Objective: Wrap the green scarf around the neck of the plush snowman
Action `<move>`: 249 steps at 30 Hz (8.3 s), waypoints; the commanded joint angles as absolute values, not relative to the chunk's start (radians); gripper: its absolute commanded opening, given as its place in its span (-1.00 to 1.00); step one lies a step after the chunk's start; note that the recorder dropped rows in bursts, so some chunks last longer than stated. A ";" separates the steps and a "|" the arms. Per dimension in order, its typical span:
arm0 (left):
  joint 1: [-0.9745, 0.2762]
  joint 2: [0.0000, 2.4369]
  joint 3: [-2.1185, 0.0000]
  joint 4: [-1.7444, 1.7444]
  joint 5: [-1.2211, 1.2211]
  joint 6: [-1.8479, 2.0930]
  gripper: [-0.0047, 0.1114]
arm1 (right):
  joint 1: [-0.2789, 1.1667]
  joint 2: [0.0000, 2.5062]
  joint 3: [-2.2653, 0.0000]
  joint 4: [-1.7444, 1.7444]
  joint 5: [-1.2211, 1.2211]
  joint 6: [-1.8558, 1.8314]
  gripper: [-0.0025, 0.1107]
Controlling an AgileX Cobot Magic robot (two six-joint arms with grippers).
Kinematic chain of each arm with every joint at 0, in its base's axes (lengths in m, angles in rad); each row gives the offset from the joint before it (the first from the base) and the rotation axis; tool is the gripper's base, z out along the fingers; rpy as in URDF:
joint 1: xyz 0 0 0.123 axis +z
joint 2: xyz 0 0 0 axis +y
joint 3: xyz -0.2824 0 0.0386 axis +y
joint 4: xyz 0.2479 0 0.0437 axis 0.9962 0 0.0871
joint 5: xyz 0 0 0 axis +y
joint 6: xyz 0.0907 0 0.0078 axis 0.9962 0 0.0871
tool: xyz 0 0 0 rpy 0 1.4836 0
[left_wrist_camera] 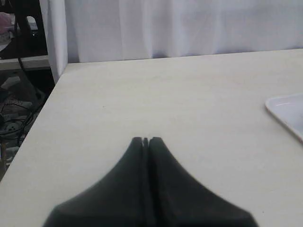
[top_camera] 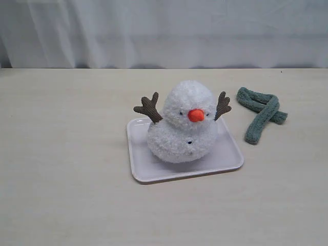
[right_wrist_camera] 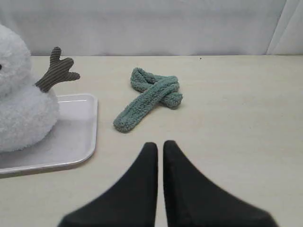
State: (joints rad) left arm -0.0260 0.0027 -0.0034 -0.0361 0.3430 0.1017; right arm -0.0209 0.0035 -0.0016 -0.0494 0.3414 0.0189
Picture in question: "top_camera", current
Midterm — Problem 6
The green fuzzy scarf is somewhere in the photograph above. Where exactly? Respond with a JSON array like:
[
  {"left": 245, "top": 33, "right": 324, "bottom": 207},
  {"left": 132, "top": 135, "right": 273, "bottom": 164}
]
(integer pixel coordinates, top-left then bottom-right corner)
[{"left": 236, "top": 87, "right": 288, "bottom": 145}]

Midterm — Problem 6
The white plastic tray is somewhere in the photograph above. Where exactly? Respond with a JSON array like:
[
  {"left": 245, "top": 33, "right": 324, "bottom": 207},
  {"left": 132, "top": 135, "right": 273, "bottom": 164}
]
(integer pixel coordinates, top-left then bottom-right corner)
[{"left": 126, "top": 117, "right": 244, "bottom": 184}]

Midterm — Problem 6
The white plush snowman toy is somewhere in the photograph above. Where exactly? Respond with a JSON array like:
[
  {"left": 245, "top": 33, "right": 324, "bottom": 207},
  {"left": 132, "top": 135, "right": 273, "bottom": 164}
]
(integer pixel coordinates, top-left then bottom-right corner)
[{"left": 133, "top": 80, "right": 232, "bottom": 163}]

